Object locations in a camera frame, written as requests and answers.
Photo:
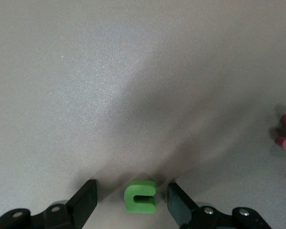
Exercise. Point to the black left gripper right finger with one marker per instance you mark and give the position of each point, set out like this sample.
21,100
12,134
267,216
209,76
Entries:
181,205

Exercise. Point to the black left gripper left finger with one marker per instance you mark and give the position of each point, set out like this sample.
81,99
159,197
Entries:
81,205

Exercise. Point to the green foam letter n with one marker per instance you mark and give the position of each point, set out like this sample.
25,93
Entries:
131,195

